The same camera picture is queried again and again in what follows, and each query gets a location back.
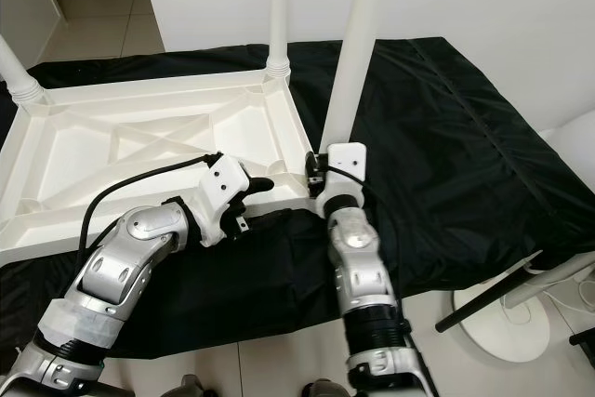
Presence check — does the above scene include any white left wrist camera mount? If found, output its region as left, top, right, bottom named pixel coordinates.
left=200, top=155, right=252, bottom=245

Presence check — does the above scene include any white rounded object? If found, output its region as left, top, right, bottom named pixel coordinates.
left=539, top=104, right=595, bottom=161

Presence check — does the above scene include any grey robot left foot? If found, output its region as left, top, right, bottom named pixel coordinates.
left=167, top=375, right=205, bottom=397

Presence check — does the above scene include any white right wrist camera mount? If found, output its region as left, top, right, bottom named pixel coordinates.
left=321, top=141, right=368, bottom=219

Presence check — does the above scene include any black metal table leg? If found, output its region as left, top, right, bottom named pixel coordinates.
left=435, top=253, right=545, bottom=333

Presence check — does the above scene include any grey robot foot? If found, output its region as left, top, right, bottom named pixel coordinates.
left=167, top=375, right=205, bottom=397
left=302, top=378, right=350, bottom=397

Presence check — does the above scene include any white plastic table top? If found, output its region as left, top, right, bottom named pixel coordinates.
left=0, top=72, right=326, bottom=268

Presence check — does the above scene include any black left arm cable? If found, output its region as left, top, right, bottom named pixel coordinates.
left=79, top=151, right=224, bottom=254

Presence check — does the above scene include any black cloth table cover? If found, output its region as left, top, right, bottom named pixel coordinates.
left=0, top=36, right=595, bottom=361

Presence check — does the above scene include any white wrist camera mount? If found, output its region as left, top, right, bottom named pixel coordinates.
left=200, top=155, right=252, bottom=245
left=321, top=141, right=368, bottom=219

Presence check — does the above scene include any grey robot right foot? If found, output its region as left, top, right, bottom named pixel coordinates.
left=302, top=378, right=350, bottom=397

